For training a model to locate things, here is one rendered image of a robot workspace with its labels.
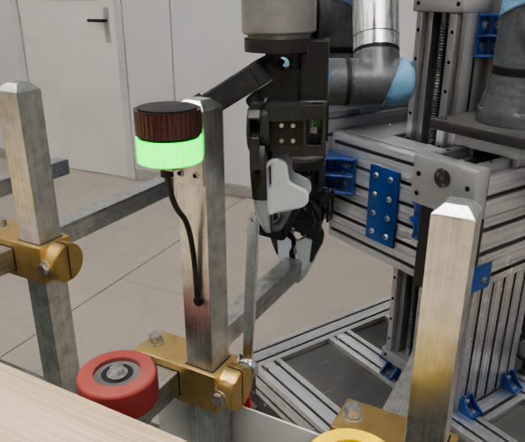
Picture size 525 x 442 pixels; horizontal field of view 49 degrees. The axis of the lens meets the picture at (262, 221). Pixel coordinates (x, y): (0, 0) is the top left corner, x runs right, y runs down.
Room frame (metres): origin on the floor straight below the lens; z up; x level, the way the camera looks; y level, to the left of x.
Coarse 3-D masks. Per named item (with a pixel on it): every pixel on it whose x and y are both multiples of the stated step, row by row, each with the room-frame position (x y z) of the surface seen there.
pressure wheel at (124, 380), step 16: (112, 352) 0.52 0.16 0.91; (128, 352) 0.52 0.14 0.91; (96, 368) 0.50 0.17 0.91; (112, 368) 0.49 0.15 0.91; (128, 368) 0.50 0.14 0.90; (144, 368) 0.49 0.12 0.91; (80, 384) 0.47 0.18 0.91; (96, 384) 0.47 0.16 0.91; (112, 384) 0.47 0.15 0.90; (128, 384) 0.47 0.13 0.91; (144, 384) 0.47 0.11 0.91; (96, 400) 0.45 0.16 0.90; (112, 400) 0.45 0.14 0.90; (128, 400) 0.45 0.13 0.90; (144, 400) 0.46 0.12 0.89; (128, 416) 0.45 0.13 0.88
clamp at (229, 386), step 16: (176, 336) 0.61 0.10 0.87; (144, 352) 0.57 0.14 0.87; (160, 352) 0.57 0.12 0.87; (176, 352) 0.57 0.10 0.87; (176, 368) 0.55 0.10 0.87; (192, 368) 0.54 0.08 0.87; (224, 368) 0.54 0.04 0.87; (240, 368) 0.54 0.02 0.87; (192, 384) 0.54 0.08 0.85; (208, 384) 0.53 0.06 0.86; (224, 384) 0.53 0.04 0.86; (240, 384) 0.53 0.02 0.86; (192, 400) 0.54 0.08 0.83; (208, 400) 0.53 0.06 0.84; (224, 400) 0.52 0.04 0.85; (240, 400) 0.53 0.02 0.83
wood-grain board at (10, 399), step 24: (0, 384) 0.48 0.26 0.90; (24, 384) 0.48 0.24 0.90; (48, 384) 0.48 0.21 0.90; (0, 408) 0.44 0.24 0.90; (24, 408) 0.44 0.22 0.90; (48, 408) 0.44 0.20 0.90; (72, 408) 0.44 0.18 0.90; (96, 408) 0.44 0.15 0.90; (0, 432) 0.41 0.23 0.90; (24, 432) 0.41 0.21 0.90; (48, 432) 0.41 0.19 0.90; (72, 432) 0.41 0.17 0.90; (96, 432) 0.41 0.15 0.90; (120, 432) 0.41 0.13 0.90; (144, 432) 0.41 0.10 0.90
